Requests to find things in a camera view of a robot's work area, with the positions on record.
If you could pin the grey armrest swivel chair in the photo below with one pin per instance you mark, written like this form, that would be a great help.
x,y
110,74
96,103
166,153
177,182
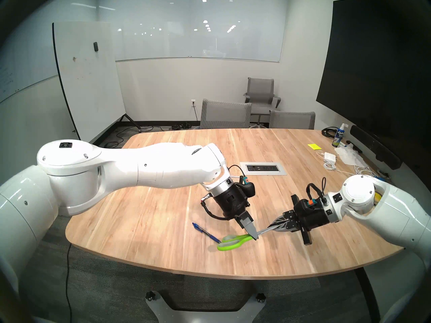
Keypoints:
x,y
261,90

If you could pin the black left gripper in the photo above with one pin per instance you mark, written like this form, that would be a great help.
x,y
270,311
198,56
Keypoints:
x,y
232,203

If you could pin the black video sound bar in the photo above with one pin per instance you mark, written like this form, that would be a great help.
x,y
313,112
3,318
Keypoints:
x,y
373,145

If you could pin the grey mesh-back chair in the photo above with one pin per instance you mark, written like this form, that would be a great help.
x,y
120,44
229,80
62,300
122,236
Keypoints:
x,y
293,121
225,115

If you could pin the yellow sticky note pad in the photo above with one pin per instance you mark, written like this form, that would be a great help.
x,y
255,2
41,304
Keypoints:
x,y
314,146

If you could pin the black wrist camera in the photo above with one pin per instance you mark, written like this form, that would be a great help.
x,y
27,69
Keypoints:
x,y
249,190
303,206

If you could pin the wall mounted glass whiteboard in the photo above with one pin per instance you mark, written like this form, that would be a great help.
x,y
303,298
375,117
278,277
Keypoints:
x,y
202,39

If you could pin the large black wall screen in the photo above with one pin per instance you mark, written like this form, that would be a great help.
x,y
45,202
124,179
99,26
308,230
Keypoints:
x,y
370,73

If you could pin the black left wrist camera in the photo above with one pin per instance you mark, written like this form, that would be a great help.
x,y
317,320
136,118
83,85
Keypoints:
x,y
249,190

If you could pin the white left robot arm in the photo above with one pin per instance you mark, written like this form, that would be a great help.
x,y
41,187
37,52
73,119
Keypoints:
x,y
151,167

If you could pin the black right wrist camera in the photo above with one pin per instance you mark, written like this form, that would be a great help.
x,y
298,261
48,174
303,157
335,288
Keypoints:
x,y
303,206

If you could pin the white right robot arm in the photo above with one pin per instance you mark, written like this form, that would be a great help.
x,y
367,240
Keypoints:
x,y
397,218

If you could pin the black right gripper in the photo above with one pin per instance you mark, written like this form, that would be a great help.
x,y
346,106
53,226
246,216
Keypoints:
x,y
313,219

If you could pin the blue ballpoint pen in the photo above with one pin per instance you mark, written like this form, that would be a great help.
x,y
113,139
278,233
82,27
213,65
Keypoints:
x,y
213,238

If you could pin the white crumpled plastic bag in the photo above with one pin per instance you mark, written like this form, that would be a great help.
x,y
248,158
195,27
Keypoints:
x,y
350,155

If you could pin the rolling whiteboard on stand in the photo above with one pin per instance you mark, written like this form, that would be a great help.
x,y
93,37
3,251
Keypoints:
x,y
87,83

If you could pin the whiteboard cleaner spray bottle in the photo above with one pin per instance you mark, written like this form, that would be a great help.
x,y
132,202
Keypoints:
x,y
337,137

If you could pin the grey table power outlet panel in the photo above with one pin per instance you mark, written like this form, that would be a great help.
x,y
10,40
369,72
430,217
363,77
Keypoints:
x,y
269,169

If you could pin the blue flat plastic object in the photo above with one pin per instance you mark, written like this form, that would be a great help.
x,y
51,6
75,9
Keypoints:
x,y
382,180

